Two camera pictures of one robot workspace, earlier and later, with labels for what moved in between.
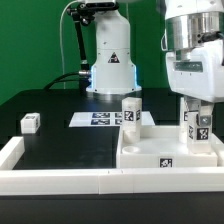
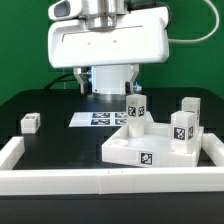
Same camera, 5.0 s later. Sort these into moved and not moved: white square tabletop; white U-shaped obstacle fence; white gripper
Moved: white gripper; white square tabletop
Not moved: white U-shaped obstacle fence
